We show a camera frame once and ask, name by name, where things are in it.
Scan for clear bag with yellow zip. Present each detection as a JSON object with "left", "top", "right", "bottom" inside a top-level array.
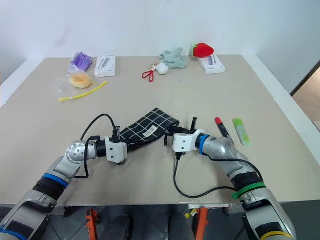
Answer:
[{"left": 54, "top": 72, "right": 109, "bottom": 103}]

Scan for red handled scissors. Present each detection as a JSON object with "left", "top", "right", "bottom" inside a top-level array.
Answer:
[{"left": 141, "top": 65, "right": 157, "bottom": 83}]

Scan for small white plush toy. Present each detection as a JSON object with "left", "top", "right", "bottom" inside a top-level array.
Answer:
[{"left": 155, "top": 63, "right": 169, "bottom": 75}]

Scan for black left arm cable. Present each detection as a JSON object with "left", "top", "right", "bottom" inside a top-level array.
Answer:
[{"left": 74, "top": 114, "right": 121, "bottom": 179}]

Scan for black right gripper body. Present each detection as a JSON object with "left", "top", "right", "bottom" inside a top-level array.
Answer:
[{"left": 174, "top": 126, "right": 198, "bottom": 136}]

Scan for purple plastic bag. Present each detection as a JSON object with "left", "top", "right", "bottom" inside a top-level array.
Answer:
[{"left": 66, "top": 51, "right": 94, "bottom": 74}]

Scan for light green cloth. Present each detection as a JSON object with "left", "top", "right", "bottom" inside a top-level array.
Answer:
[{"left": 157, "top": 46, "right": 188, "bottom": 70}]

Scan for green highlighter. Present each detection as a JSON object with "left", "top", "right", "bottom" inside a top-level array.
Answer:
[{"left": 232, "top": 118, "right": 252, "bottom": 148}]

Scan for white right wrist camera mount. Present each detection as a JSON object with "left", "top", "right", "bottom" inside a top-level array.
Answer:
[{"left": 172, "top": 129, "right": 205, "bottom": 153}]

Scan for white box with grey print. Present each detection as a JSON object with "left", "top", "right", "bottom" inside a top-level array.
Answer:
[
  {"left": 198, "top": 54, "right": 227, "bottom": 75},
  {"left": 94, "top": 55, "right": 118, "bottom": 78}
]

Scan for red capped black marker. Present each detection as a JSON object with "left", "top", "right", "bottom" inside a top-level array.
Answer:
[{"left": 214, "top": 116, "right": 233, "bottom": 141}]

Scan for orange metal stand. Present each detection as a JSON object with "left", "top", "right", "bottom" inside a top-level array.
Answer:
[
  {"left": 194, "top": 207, "right": 209, "bottom": 240},
  {"left": 84, "top": 208, "right": 100, "bottom": 240}
]

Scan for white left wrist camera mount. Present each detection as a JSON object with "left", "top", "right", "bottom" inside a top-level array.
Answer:
[{"left": 104, "top": 136, "right": 129, "bottom": 165}]

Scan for red strawberry plush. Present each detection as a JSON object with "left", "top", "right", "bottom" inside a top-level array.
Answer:
[{"left": 189, "top": 42, "right": 215, "bottom": 60}]

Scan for round yellow bread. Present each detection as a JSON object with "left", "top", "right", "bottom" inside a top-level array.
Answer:
[{"left": 69, "top": 72, "right": 94, "bottom": 89}]

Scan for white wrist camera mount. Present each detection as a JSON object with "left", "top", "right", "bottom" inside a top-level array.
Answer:
[
  {"left": 104, "top": 136, "right": 129, "bottom": 165},
  {"left": 172, "top": 129, "right": 205, "bottom": 153}
]

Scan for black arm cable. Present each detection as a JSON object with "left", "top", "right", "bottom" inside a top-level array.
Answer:
[
  {"left": 173, "top": 151, "right": 265, "bottom": 198},
  {"left": 74, "top": 114, "right": 121, "bottom": 179}
]

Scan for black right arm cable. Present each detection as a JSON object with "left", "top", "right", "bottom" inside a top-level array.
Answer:
[{"left": 173, "top": 151, "right": 265, "bottom": 198}]

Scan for black white grid pouch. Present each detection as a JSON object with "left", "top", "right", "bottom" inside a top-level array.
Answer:
[{"left": 119, "top": 107, "right": 181, "bottom": 153}]

